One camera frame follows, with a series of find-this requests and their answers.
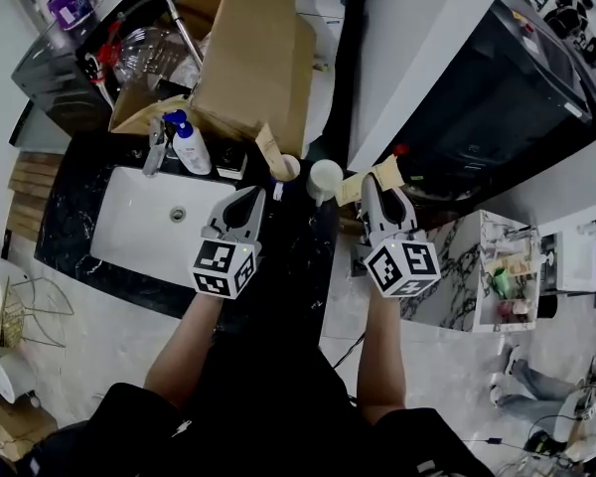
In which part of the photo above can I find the black cabinet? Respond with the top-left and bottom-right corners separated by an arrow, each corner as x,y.
10,0 -> 163,136

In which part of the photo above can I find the white ceramic toilet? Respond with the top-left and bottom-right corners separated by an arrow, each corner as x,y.
290,0 -> 348,161

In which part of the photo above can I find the white blue pump lotion bottle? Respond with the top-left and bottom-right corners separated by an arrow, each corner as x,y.
162,109 -> 214,177

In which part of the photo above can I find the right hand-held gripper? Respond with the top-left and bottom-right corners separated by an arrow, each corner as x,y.
357,173 -> 442,298

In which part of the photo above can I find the marble pattern storage box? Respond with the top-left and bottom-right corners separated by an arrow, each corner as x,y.
352,210 -> 550,334

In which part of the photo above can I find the person's black clothing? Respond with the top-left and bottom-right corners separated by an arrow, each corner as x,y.
14,310 -> 496,477

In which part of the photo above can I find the small pink bottle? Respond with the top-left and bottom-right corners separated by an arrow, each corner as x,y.
499,299 -> 532,317

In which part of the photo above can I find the chrome metal pole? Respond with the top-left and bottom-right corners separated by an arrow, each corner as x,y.
161,0 -> 205,69

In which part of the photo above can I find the small green bottle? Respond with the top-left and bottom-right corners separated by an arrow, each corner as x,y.
493,267 -> 514,301

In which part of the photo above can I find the white basin stand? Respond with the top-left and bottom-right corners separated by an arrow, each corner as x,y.
538,219 -> 596,300

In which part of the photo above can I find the white rectangular sink basin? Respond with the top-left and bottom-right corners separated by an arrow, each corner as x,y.
89,165 -> 237,280

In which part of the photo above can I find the large brown cardboard box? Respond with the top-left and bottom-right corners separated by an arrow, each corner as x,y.
107,0 -> 318,161

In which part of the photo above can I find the large black machine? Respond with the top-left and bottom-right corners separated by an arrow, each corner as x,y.
347,0 -> 596,213

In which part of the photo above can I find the small white black box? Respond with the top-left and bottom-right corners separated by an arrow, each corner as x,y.
214,141 -> 249,179

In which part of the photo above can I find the purple plastic bucket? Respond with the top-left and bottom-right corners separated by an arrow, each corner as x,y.
47,0 -> 96,32

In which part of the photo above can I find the plain white cup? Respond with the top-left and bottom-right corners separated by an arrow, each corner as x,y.
306,159 -> 344,208

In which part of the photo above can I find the person's right forearm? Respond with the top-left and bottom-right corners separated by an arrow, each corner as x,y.
356,285 -> 408,426

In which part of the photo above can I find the black marble washstand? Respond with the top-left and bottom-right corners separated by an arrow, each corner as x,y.
33,131 -> 342,337

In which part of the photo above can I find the clear plastic red-capped bottle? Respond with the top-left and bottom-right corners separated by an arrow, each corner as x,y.
83,20 -> 205,91

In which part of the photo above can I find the white mug blue inside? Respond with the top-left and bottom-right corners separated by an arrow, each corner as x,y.
270,154 -> 303,202

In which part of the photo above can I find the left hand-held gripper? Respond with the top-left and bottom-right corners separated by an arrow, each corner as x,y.
192,185 -> 269,300

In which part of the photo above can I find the wooden plank step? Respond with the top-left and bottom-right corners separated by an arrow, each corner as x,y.
5,150 -> 64,242

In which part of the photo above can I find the chrome faucet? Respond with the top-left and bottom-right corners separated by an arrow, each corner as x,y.
142,116 -> 168,178

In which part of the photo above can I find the gold wire rack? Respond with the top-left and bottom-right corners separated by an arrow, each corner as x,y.
0,275 -> 75,350

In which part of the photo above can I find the person's left forearm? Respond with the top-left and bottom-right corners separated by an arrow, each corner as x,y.
143,293 -> 224,411

